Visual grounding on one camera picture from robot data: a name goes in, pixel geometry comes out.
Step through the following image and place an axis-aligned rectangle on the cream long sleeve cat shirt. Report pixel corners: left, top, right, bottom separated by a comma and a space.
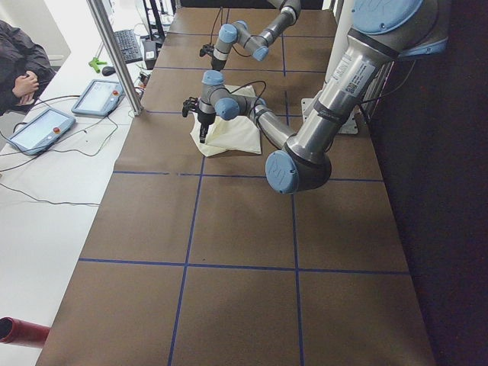
188, 82, 262, 157

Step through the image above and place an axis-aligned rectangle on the seated person in black jacket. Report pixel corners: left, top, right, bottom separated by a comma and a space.
1, 21, 56, 114

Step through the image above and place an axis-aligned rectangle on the green plastic tool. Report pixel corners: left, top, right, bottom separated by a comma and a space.
88, 57, 108, 74

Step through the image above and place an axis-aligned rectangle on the far teach pendant tablet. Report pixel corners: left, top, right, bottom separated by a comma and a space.
71, 79, 124, 117

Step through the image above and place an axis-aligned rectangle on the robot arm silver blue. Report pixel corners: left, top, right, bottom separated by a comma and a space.
210, 0, 302, 71
182, 1, 451, 194

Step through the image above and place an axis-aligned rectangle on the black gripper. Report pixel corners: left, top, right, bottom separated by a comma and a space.
211, 57, 225, 71
197, 111, 214, 143

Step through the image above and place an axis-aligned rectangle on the aluminium frame post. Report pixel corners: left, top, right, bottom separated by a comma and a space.
87, 0, 143, 116

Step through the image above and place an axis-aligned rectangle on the teach pendant tablet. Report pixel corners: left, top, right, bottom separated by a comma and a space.
7, 108, 75, 156
71, 79, 124, 117

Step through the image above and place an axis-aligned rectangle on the black computer mouse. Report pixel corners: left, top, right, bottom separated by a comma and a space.
101, 66, 116, 76

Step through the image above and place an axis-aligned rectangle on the red fire extinguisher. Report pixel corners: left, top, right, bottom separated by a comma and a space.
1, 317, 50, 348

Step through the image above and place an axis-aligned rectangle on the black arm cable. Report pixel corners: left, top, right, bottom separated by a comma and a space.
209, 6, 232, 47
224, 79, 268, 115

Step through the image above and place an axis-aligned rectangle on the black keyboard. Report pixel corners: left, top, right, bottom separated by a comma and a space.
114, 30, 143, 64

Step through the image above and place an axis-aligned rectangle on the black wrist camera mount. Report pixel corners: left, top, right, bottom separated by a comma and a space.
181, 97, 199, 117
199, 43, 214, 57

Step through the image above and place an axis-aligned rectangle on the near teach pendant tablet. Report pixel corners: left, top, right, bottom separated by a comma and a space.
7, 108, 75, 156

